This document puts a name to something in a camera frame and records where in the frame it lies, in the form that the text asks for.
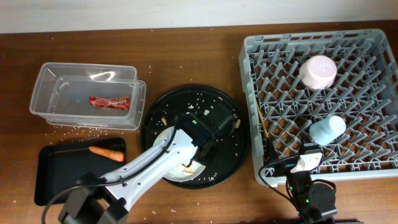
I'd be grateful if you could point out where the red snack wrapper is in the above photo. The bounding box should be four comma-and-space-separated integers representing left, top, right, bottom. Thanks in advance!
89, 96, 131, 110

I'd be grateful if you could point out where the peanut on tray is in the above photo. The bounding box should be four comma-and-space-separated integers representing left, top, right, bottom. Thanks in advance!
161, 117, 167, 126
235, 119, 241, 129

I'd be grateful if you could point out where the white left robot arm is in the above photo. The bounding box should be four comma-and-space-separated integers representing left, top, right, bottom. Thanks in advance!
41, 105, 236, 224

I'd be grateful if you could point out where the orange carrot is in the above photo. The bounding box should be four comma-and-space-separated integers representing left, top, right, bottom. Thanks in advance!
89, 146, 124, 162

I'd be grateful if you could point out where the grey plate with food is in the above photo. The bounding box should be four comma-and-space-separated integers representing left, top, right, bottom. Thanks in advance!
152, 127, 207, 182

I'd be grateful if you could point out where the wooden chopstick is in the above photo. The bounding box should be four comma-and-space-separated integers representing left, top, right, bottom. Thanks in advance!
256, 101, 269, 138

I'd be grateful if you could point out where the black rectangular tray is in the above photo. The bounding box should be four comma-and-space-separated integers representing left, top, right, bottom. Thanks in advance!
34, 138, 126, 206

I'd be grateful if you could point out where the round black tray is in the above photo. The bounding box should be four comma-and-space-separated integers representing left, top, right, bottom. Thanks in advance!
140, 85, 250, 190

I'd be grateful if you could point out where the light blue cup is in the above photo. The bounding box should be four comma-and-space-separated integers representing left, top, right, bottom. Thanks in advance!
309, 116, 346, 146

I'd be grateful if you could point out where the clear plastic bin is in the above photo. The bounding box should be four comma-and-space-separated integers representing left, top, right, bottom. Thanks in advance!
29, 62, 146, 131

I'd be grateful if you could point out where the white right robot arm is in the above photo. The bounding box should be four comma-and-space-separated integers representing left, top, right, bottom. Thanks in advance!
258, 136, 337, 223

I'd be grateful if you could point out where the grey dishwasher rack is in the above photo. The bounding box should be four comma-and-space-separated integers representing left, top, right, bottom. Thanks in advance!
239, 29, 397, 186

